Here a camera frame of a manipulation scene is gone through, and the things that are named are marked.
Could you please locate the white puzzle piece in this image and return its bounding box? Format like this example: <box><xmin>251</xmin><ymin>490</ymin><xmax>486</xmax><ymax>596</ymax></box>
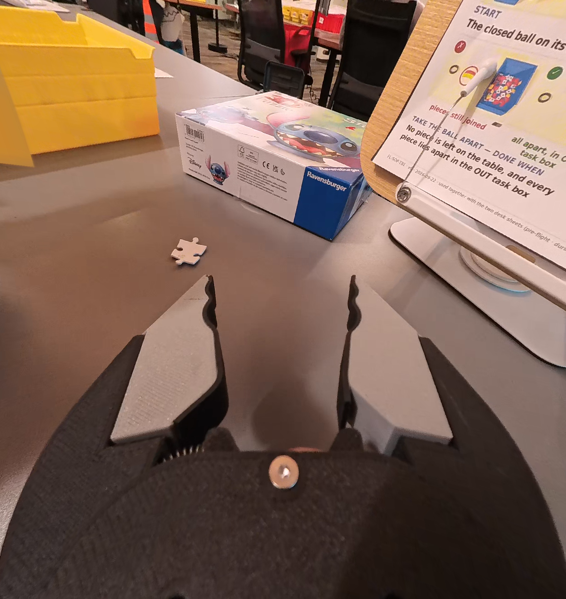
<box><xmin>170</xmin><ymin>237</ymin><xmax>208</xmax><ymax>267</ymax></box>

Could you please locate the brown background table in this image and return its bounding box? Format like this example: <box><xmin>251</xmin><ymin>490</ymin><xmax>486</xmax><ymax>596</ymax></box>
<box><xmin>165</xmin><ymin>0</ymin><xmax>237</xmax><ymax>64</ymax></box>

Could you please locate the clear stand foot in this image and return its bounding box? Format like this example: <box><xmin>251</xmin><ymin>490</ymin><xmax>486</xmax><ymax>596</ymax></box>
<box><xmin>460</xmin><ymin>244</ymin><xmax>533</xmax><ymax>293</ymax></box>

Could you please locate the red chair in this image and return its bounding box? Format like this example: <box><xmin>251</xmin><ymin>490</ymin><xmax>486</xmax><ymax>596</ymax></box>
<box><xmin>283</xmin><ymin>13</ymin><xmax>345</xmax><ymax>53</ymax></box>

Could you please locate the white blue puzzle box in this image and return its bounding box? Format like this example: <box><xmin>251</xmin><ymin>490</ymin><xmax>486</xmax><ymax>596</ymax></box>
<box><xmin>175</xmin><ymin>91</ymin><xmax>372</xmax><ymax>242</ymax></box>

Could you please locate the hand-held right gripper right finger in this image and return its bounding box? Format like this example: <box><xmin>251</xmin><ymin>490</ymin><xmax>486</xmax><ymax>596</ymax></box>
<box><xmin>337</xmin><ymin>275</ymin><xmax>454</xmax><ymax>455</ymax></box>

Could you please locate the orange traffic cone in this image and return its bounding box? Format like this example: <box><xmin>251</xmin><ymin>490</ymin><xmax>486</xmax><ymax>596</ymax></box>
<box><xmin>142</xmin><ymin>0</ymin><xmax>160</xmax><ymax>39</ymax></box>

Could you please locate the black chair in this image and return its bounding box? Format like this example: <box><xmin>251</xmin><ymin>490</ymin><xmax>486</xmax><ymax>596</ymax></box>
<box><xmin>329</xmin><ymin>0</ymin><xmax>418</xmax><ymax>123</ymax></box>
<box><xmin>236</xmin><ymin>0</ymin><xmax>313</xmax><ymax>94</ymax></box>

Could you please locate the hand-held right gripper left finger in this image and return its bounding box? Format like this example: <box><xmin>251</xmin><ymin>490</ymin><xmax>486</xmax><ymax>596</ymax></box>
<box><xmin>110</xmin><ymin>275</ymin><xmax>229</xmax><ymax>445</ymax></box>

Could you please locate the white clip rod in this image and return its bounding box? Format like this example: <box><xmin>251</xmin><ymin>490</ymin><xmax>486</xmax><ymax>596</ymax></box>
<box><xmin>395</xmin><ymin>185</ymin><xmax>566</xmax><ymax>281</ymax></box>

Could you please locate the curved wooden sheet holder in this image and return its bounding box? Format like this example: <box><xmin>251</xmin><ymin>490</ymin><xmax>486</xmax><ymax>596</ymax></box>
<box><xmin>360</xmin><ymin>0</ymin><xmax>566</xmax><ymax>324</ymax></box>

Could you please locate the white wire sheet clip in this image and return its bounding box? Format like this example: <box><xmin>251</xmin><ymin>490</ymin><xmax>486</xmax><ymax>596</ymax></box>
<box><xmin>397</xmin><ymin>57</ymin><xmax>500</xmax><ymax>203</ymax></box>

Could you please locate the yellow plastic bin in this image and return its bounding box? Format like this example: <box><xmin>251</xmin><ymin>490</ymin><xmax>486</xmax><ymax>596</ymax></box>
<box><xmin>0</xmin><ymin>5</ymin><xmax>161</xmax><ymax>168</ymax></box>

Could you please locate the printed instruction sheet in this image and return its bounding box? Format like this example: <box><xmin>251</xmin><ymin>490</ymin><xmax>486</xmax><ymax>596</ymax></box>
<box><xmin>372</xmin><ymin>0</ymin><xmax>566</xmax><ymax>279</ymax></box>

